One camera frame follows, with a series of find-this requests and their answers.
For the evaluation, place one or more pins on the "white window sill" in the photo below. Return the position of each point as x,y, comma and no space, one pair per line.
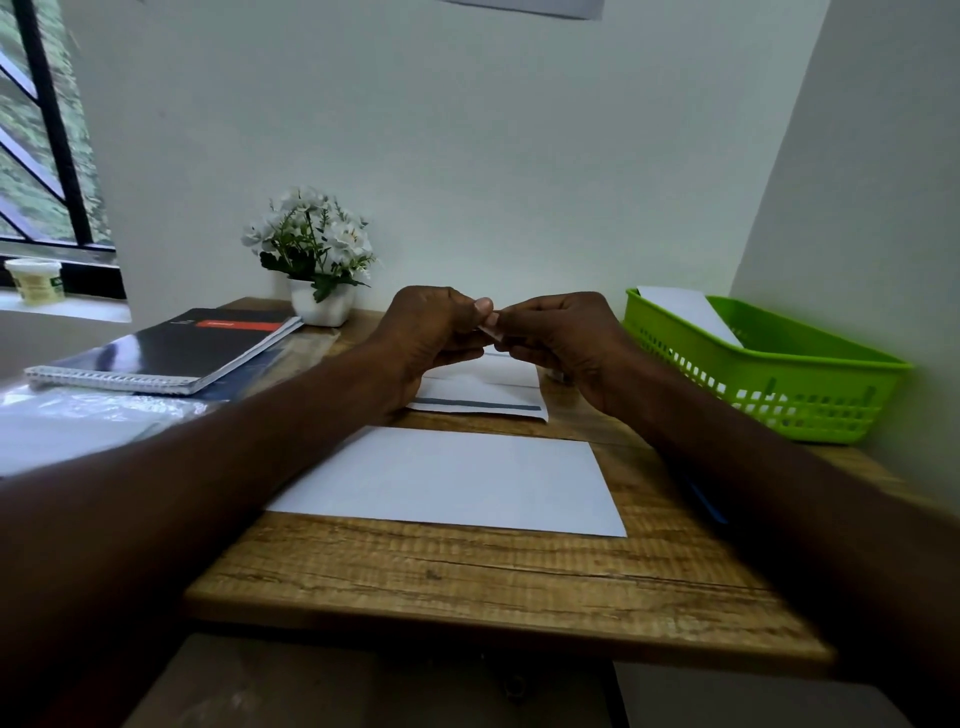
67,307

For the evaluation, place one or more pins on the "person's left forearm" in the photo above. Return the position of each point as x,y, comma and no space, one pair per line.
165,540

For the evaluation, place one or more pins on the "black spiral notebook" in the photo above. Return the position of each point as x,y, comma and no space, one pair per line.
165,352

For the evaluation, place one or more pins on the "white envelope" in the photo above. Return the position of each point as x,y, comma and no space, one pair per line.
686,311
450,480

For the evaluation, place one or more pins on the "clear plastic sleeve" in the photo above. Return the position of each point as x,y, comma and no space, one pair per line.
97,409

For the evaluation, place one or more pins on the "black window grille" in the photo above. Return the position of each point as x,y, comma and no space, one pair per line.
52,150

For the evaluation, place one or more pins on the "blue pen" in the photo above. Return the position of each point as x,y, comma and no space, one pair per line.
709,504

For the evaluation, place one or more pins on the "paper notice sheet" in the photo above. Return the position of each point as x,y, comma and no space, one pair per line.
540,7

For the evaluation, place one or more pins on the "person's right hand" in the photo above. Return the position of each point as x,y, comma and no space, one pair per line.
577,345

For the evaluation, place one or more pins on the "small cream jar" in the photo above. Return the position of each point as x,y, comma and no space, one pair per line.
35,281

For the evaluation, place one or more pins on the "stack of white envelopes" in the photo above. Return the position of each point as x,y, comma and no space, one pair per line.
60,446

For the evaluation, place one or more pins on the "grey lined printed document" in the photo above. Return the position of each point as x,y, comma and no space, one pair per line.
487,390

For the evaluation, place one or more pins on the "blue book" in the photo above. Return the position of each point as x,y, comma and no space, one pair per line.
240,379

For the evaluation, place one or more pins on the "person's right forearm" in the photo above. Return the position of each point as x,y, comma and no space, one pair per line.
825,547

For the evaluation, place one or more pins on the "green plastic basket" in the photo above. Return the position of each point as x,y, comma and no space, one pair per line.
795,382

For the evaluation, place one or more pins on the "person's left hand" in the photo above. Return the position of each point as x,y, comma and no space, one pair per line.
431,334

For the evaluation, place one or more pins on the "white flower plant in pot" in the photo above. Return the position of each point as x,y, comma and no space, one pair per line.
311,240

